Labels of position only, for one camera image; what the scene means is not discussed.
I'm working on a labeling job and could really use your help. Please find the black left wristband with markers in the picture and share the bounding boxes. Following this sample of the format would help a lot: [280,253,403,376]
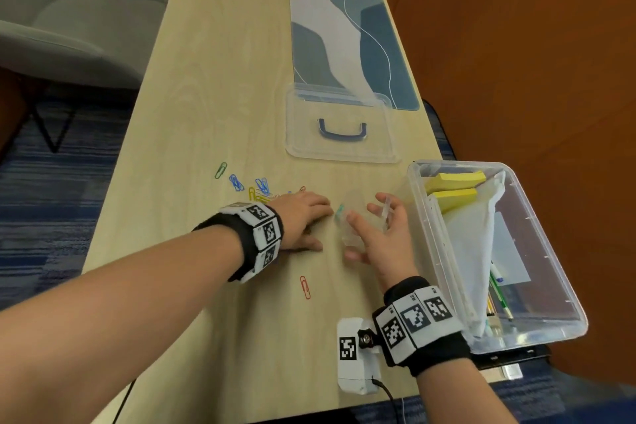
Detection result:
[192,201,284,284]

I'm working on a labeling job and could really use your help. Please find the black left camera cable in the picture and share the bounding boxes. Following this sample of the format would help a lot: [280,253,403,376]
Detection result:
[111,378,138,424]

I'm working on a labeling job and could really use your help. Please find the blue patterned desk mat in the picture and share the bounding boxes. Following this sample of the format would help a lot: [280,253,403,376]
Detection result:
[286,0,422,113]

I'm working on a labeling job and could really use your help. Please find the person's left hand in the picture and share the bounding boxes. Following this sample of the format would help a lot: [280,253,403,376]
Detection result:
[270,189,335,253]

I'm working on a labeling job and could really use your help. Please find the pile of coloured paper clips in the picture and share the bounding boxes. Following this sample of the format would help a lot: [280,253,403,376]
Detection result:
[213,162,311,301]

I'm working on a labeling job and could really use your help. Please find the black right wristband with markers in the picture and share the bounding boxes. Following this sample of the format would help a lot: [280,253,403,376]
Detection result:
[371,276,472,379]

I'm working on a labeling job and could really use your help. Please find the clear plastic storage bin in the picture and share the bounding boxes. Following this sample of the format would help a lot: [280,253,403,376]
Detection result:
[406,160,590,356]

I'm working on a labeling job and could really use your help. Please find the white card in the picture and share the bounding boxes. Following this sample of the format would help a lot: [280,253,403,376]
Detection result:
[489,212,533,286]

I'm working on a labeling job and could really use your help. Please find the person's right hand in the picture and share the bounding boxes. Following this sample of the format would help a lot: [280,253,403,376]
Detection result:
[343,192,420,293]

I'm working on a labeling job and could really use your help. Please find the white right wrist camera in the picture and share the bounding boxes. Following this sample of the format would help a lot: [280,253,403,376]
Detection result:
[336,317,384,396]

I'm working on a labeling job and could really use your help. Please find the black right camera cable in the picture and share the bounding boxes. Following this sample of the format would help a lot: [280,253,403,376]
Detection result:
[371,376,398,424]

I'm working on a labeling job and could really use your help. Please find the black wristband with markers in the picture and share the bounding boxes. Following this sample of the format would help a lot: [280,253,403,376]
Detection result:
[192,201,284,284]
[371,276,472,379]

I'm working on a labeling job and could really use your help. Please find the person's left forearm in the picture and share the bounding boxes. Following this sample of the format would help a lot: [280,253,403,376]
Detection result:
[0,225,244,424]

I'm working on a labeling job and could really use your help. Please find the white perforated paper sheets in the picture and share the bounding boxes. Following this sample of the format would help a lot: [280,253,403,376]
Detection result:
[442,171,507,338]

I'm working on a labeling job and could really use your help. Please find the black camera cable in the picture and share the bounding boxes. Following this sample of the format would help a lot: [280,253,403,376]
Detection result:
[111,378,138,424]
[371,376,398,424]

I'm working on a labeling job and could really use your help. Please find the grey upholstered armchair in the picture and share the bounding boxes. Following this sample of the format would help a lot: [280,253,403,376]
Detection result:
[0,0,170,154]

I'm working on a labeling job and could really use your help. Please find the yellow sticky note pad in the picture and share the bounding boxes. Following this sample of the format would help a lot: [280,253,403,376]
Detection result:
[425,171,487,195]
[428,188,479,215]

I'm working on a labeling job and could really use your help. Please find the clear lid with blue handle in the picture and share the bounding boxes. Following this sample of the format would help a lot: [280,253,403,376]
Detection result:
[284,83,402,165]

